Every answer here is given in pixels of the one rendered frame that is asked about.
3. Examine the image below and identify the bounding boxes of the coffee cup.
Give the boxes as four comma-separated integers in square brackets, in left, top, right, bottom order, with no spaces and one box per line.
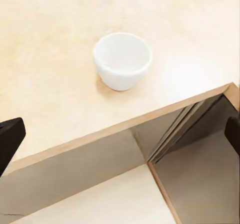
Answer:
[93,32,153,91]

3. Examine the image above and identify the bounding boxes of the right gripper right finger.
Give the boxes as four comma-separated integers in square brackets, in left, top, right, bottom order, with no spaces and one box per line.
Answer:
[224,117,240,156]

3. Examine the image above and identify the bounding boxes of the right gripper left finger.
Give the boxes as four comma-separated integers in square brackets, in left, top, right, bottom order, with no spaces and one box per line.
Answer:
[0,117,26,176]

